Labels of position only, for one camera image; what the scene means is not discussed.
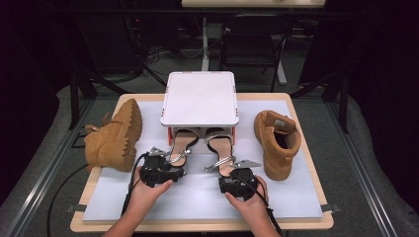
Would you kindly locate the tan suede boot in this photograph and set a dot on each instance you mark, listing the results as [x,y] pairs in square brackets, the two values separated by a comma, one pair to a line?
[108,141]
[276,154]

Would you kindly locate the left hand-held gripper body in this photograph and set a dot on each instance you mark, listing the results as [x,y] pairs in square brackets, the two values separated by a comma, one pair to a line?
[156,171]

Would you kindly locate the person's left hand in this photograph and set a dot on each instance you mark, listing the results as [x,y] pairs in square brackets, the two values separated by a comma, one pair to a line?
[145,197]

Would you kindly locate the person's right hand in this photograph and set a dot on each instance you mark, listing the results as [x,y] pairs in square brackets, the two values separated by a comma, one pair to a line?
[253,207]

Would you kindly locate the black metal stand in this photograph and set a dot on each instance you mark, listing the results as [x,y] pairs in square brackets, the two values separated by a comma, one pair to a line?
[74,98]
[344,98]

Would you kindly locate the white table mat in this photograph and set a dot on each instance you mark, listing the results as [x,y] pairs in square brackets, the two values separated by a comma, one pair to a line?
[194,200]

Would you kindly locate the black heeled sandal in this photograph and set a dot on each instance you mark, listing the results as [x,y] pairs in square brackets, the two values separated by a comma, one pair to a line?
[222,148]
[181,144]

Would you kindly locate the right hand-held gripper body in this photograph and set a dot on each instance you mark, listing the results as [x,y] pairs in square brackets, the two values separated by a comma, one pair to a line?
[238,184]

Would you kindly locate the grey tape strip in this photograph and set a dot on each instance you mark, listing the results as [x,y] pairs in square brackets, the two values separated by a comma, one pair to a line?
[75,208]
[331,208]

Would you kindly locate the black chair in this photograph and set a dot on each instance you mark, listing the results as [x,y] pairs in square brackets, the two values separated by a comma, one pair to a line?
[250,39]

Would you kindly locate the white two-tier shoe rack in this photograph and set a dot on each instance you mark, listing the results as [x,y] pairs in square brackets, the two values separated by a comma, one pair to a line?
[200,98]

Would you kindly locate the white-legged desk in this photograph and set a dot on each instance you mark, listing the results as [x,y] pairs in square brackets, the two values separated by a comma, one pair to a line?
[250,3]

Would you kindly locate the grey metal floor rail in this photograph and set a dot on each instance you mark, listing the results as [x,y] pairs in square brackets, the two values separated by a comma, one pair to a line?
[42,177]
[362,177]

